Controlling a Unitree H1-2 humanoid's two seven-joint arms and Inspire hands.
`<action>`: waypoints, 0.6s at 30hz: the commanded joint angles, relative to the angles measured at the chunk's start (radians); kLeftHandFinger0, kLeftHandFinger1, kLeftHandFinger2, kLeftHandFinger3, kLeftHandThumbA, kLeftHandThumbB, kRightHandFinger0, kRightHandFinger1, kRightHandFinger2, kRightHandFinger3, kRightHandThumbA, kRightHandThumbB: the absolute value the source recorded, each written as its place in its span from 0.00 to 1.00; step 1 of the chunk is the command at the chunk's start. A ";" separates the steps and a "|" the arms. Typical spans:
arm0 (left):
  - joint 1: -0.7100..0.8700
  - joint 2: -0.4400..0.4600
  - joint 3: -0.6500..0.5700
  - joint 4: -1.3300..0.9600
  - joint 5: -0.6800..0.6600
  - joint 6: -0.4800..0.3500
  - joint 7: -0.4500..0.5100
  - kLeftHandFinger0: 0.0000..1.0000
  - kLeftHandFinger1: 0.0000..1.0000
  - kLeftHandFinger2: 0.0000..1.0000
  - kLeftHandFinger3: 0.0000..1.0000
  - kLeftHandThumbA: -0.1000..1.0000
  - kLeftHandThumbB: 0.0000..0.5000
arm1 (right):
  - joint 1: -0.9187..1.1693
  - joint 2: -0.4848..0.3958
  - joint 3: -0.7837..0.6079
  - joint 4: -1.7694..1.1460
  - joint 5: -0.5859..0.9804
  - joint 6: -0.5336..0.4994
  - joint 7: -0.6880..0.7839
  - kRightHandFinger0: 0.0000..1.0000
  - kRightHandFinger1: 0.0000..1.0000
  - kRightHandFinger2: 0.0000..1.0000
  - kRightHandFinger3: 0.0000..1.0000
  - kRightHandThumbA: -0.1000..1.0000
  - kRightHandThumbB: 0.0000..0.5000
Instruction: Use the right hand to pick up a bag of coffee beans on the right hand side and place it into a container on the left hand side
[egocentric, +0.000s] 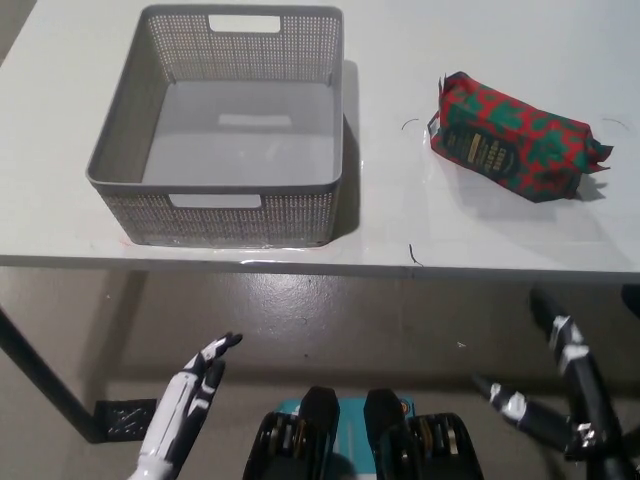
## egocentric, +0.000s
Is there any black table foot plate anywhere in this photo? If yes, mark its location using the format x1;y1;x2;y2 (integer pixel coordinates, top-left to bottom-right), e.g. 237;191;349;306
93;398;159;444

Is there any red green coffee bean bag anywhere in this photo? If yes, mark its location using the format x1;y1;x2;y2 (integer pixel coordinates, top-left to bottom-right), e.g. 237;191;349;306
426;70;615;205

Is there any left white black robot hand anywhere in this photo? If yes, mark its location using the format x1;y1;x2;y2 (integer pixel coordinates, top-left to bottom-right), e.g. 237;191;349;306
127;331;245;480

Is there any black metal table leg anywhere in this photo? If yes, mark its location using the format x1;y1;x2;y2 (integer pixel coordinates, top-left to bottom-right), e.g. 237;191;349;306
0;305;104;444
621;283;640;321

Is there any grey perforated plastic basket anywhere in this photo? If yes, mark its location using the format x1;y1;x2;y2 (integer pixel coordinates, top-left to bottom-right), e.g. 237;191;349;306
84;4;345;250

